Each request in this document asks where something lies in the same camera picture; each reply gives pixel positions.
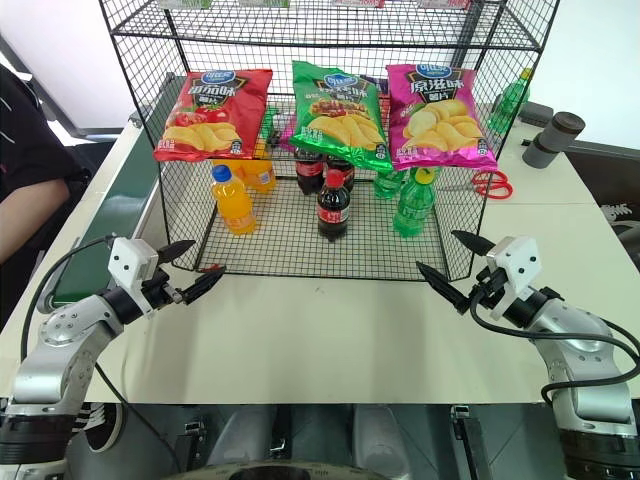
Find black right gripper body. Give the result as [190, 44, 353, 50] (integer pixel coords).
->
[467, 266, 507, 310]

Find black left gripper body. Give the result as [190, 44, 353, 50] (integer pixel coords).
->
[141, 268, 188, 312]

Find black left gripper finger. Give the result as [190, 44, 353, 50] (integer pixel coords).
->
[181, 265, 228, 306]
[157, 239, 198, 263]

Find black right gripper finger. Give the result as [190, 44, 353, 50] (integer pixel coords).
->
[415, 261, 470, 316]
[450, 229, 494, 257]

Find green conveyor belt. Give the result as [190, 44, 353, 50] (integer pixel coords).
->
[48, 73, 177, 307]

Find red scissors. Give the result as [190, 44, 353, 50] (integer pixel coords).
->
[471, 169, 516, 199]

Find green soda bottle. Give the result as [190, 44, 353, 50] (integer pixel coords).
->
[373, 167, 407, 201]
[486, 67, 536, 133]
[391, 166, 442, 239]

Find orange juice bottle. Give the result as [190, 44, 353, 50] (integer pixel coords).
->
[212, 158, 278, 195]
[209, 164, 258, 237]

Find grey cylindrical device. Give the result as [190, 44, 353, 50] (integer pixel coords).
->
[521, 110, 587, 169]

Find magenta chips bag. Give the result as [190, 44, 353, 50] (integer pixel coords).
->
[384, 62, 500, 173]

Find cola bottle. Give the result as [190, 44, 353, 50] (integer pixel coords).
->
[324, 154, 357, 194]
[316, 168, 352, 245]
[293, 145, 327, 197]

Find red chips bag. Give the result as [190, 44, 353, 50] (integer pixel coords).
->
[152, 68, 275, 164]

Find grey box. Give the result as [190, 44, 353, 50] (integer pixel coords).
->
[492, 97, 554, 129]

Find black and white sneaker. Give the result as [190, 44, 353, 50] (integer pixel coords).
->
[72, 399, 127, 454]

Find green chips bag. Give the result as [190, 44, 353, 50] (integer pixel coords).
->
[288, 59, 395, 174]

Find purple snack bag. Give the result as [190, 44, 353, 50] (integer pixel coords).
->
[358, 73, 392, 97]

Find person in black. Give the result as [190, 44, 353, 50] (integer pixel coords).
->
[0, 63, 92, 201]

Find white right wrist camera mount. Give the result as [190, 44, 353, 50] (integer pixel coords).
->
[485, 235, 543, 322]

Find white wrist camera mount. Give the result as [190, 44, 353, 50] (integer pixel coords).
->
[485, 235, 543, 322]
[107, 236, 161, 320]

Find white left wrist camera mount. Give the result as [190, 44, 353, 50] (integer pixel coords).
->
[107, 236, 161, 320]

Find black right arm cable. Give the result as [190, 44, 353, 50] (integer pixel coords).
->
[468, 286, 640, 407]

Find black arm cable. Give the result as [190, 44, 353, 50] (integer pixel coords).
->
[19, 234, 182, 476]
[468, 286, 640, 407]

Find black wire rack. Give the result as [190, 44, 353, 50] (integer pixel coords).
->
[97, 0, 562, 282]

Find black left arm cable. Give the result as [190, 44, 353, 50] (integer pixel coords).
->
[19, 234, 182, 476]

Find black metal bracket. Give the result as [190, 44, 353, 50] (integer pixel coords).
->
[448, 404, 484, 480]

